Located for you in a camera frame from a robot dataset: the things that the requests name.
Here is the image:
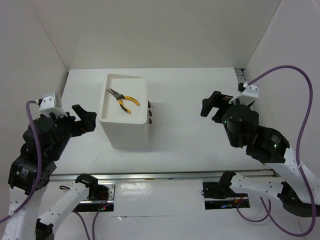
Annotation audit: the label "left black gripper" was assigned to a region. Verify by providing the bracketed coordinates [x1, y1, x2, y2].
[48, 103, 97, 159]

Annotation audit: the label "white drawer cabinet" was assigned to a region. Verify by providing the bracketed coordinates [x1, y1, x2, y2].
[98, 74, 151, 149]

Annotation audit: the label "yellow handled pliers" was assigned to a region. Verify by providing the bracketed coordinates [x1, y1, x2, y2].
[107, 88, 140, 114]

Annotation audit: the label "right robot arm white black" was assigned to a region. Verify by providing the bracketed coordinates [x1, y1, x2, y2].
[200, 91, 320, 218]

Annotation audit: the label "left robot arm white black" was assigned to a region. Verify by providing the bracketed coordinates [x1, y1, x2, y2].
[0, 100, 99, 240]

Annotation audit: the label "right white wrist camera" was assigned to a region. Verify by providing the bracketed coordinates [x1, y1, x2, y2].
[228, 82, 259, 106]

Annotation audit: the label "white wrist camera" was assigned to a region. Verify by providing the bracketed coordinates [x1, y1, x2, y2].
[228, 82, 259, 106]
[38, 92, 67, 118]

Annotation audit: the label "aluminium side rail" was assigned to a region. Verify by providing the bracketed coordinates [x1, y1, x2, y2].
[234, 68, 246, 85]

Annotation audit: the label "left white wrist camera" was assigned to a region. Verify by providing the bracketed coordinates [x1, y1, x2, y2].
[38, 92, 67, 118]

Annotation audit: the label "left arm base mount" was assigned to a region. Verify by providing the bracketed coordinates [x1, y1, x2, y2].
[74, 183, 116, 213]

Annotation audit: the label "aluminium front rail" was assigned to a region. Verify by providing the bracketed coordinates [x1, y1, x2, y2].
[48, 169, 276, 182]

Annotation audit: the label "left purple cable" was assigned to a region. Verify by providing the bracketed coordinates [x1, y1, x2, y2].
[0, 99, 43, 223]

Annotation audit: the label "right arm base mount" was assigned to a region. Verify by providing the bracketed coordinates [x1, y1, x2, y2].
[201, 180, 251, 210]

